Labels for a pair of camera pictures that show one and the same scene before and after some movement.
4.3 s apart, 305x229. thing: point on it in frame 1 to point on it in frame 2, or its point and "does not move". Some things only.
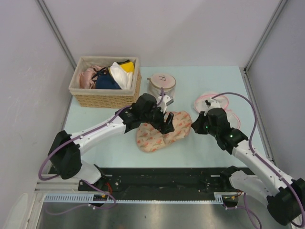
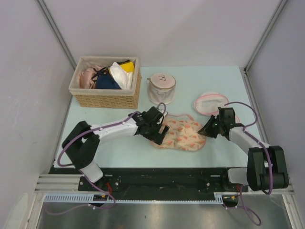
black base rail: x=165 y=181 does not move
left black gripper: x=166 y=127 to x=158 y=139
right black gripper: x=197 y=125 to x=206 y=130
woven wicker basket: x=106 y=98 does not move
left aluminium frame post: x=55 y=30 does not move
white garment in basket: x=124 y=79 does not move
